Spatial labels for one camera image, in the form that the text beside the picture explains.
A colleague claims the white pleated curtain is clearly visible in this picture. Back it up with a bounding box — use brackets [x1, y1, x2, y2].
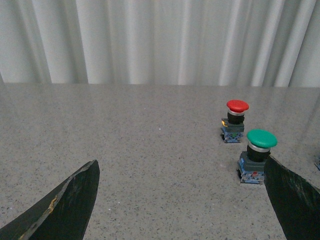
[0, 0, 320, 87]

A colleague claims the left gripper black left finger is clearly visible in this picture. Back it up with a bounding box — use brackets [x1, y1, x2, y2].
[0, 160, 100, 240]

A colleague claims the red mushroom push button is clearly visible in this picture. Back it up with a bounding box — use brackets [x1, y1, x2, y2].
[220, 99, 250, 143]

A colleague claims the green mushroom push button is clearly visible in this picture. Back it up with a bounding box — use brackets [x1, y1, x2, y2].
[237, 129, 278, 184]

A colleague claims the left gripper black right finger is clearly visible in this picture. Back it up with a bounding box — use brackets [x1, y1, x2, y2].
[264, 156, 320, 240]

